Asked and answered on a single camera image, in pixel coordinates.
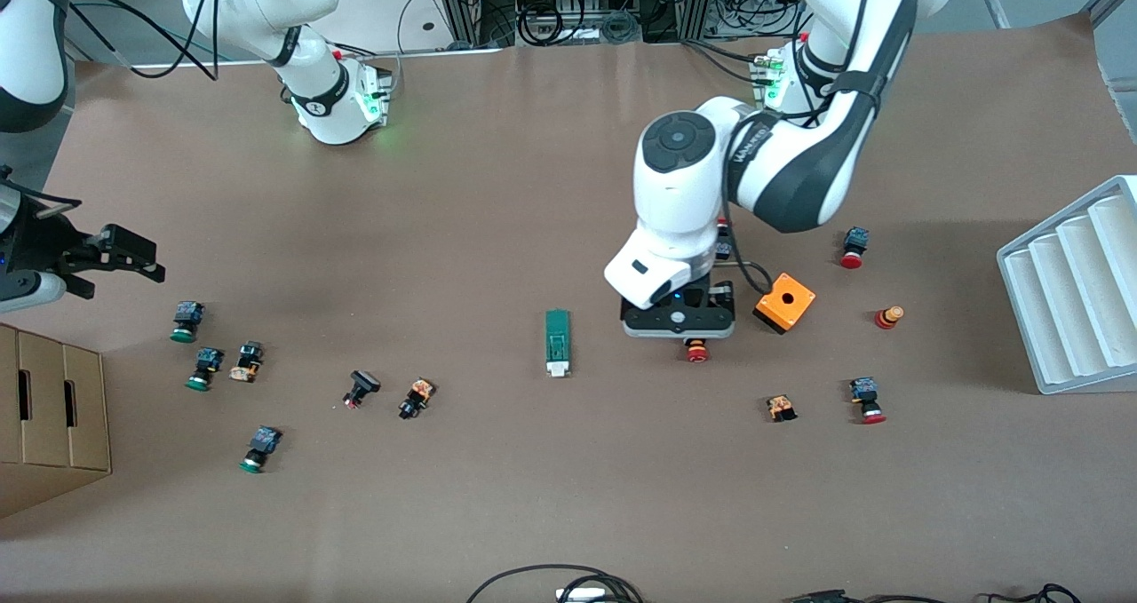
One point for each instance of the red push button black block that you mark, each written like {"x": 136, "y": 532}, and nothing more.
{"x": 724, "y": 248}

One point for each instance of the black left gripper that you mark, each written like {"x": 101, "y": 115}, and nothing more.
{"x": 693, "y": 297}

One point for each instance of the green push button blue block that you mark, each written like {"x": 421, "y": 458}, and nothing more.
{"x": 186, "y": 321}
{"x": 260, "y": 448}
{"x": 205, "y": 368}

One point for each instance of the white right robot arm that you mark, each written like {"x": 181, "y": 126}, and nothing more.
{"x": 324, "y": 97}

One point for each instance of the red push button blue block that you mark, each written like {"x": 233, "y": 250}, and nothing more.
{"x": 866, "y": 400}
{"x": 854, "y": 248}

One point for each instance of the red mushroom button head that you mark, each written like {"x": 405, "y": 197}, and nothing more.
{"x": 888, "y": 317}

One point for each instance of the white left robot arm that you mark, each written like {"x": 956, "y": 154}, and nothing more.
{"x": 675, "y": 203}

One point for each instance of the white grey slotted tray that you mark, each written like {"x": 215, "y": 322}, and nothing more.
{"x": 1070, "y": 310}

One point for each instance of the brown cardboard box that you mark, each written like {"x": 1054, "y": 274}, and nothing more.
{"x": 53, "y": 416}

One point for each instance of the black push button orange block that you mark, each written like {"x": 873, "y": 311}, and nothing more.
{"x": 416, "y": 398}

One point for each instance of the orange button enclosure box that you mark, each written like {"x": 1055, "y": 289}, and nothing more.
{"x": 786, "y": 305}

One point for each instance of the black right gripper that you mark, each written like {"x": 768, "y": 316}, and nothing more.
{"x": 46, "y": 246}

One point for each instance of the black orange contact block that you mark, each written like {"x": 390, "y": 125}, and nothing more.
{"x": 781, "y": 408}
{"x": 246, "y": 361}

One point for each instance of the red emergency stop orange block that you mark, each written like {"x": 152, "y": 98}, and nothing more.
{"x": 697, "y": 351}

